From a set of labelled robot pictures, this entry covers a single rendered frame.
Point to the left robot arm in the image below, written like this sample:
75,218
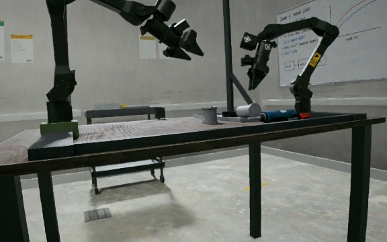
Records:
299,85

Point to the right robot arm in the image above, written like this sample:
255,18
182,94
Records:
58,108

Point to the grey cylinder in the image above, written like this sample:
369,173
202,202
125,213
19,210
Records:
254,110

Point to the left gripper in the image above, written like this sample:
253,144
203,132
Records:
258,72

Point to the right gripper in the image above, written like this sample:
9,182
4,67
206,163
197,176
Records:
187,41

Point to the black notched half ring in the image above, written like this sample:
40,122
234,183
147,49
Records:
229,114

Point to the blue electric screwdriver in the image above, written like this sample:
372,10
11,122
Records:
275,116

